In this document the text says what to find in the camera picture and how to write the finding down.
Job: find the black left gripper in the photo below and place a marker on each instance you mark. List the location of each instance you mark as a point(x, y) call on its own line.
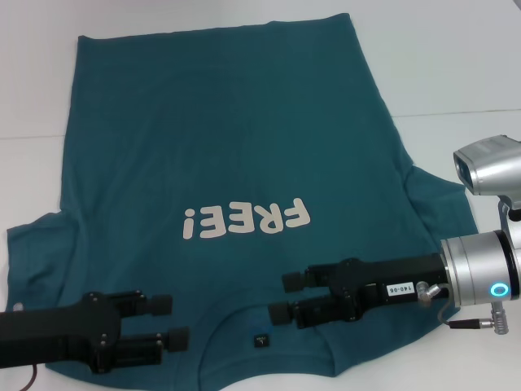
point(61, 334)

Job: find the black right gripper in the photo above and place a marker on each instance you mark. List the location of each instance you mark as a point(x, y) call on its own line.
point(386, 281)

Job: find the teal t-shirt with FREE print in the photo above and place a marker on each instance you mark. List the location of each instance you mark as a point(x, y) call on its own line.
point(228, 155)

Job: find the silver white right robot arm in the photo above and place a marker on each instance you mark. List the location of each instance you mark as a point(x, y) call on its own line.
point(476, 264)

